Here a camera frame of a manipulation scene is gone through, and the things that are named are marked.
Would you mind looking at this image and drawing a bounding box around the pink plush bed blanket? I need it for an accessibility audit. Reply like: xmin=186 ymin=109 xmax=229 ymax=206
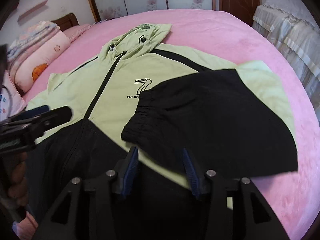
xmin=24 ymin=9 xmax=319 ymax=239

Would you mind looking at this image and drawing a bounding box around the person's left hand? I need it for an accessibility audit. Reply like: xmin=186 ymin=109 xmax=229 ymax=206
xmin=8 ymin=152 xmax=28 ymax=206

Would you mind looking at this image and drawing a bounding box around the dark wooden headboard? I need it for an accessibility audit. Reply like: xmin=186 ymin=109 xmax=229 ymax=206
xmin=52 ymin=13 xmax=79 ymax=31

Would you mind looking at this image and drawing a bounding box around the green and black hooded jacket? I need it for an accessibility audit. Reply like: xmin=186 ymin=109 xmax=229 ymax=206
xmin=27 ymin=24 xmax=298 ymax=239

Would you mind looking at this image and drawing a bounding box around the pink striped flat pillow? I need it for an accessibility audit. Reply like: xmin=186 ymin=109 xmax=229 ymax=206
xmin=63 ymin=24 xmax=91 ymax=43

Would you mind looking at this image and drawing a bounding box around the white embroidered small pillow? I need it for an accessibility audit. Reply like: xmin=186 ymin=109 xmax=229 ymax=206
xmin=0 ymin=76 xmax=26 ymax=121

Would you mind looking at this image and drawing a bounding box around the lace covered furniture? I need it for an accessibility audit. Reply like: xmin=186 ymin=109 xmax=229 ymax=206
xmin=252 ymin=0 xmax=319 ymax=109

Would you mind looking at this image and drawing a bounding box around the folded floral quilt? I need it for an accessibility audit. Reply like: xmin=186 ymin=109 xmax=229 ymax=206
xmin=7 ymin=21 xmax=60 ymax=63

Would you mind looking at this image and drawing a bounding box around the pink cartoon pillow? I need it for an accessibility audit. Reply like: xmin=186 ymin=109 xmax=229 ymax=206
xmin=13 ymin=31 xmax=71 ymax=93

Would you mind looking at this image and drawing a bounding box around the pink wall shelf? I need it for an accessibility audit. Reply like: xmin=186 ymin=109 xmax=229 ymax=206
xmin=17 ymin=0 xmax=49 ymax=22

